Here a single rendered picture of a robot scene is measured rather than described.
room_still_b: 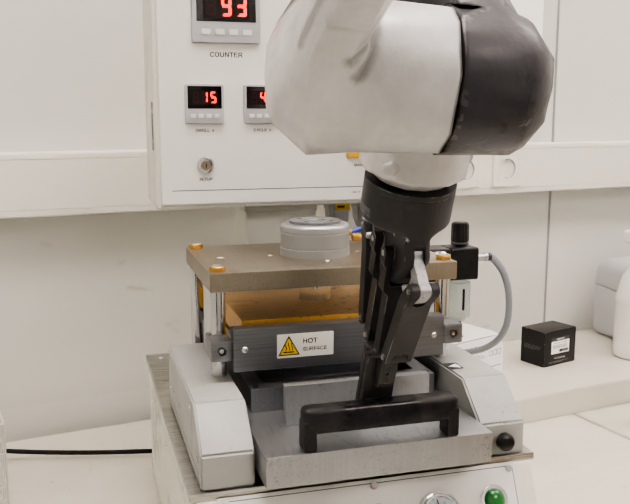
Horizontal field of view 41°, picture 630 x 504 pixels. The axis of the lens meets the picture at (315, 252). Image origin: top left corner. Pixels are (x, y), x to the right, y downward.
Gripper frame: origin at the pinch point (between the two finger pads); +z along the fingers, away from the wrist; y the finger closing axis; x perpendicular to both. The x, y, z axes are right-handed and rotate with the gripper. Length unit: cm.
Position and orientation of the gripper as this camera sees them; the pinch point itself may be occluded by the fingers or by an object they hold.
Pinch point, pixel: (377, 376)
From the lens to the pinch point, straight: 77.8
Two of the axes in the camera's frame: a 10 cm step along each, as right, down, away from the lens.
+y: 2.7, 4.9, -8.3
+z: -1.0, 8.7, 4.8
